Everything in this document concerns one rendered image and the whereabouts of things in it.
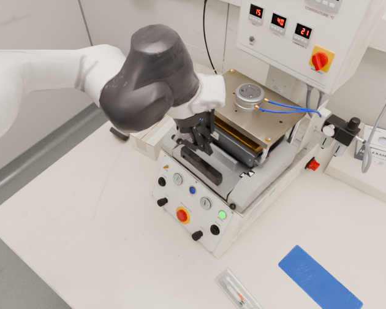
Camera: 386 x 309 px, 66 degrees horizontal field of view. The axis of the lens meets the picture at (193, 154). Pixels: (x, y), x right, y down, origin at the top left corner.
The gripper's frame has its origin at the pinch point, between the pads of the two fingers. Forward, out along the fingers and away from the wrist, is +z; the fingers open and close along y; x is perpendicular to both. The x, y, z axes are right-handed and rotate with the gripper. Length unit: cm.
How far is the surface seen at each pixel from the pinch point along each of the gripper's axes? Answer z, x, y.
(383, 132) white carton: 40, 29, -54
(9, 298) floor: 73, -59, 110
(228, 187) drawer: 8.7, 9.6, 3.2
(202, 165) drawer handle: 4.5, 1.3, 3.9
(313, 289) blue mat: 31, 42, 7
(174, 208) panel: 22.9, -3.8, 17.9
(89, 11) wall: 42, -144, -33
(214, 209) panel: 15.1, 9.0, 10.0
